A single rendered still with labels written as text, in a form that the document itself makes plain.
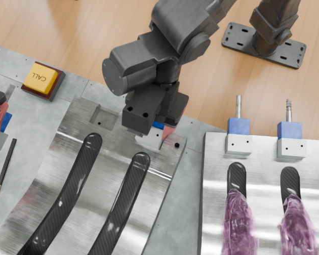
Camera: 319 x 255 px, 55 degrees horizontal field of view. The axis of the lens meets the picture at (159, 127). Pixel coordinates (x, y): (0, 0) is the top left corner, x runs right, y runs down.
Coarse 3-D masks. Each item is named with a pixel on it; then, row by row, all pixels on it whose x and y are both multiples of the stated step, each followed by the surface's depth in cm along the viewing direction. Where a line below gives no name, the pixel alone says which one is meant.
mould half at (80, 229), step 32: (64, 128) 65; (96, 128) 65; (64, 160) 64; (96, 160) 63; (128, 160) 63; (160, 160) 62; (32, 192) 62; (96, 192) 62; (160, 192) 61; (32, 224) 58; (64, 224) 59; (96, 224) 60; (128, 224) 60
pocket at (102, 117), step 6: (96, 108) 66; (102, 108) 67; (96, 114) 68; (102, 114) 68; (108, 114) 68; (114, 114) 67; (90, 120) 65; (96, 120) 68; (102, 120) 68; (108, 120) 68; (114, 120) 68; (102, 126) 67; (108, 126) 67
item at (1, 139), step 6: (12, 84) 62; (12, 90) 62; (6, 96) 62; (6, 114) 60; (6, 120) 61; (6, 126) 62; (0, 132) 60; (0, 138) 61; (6, 138) 63; (0, 144) 62; (0, 150) 62
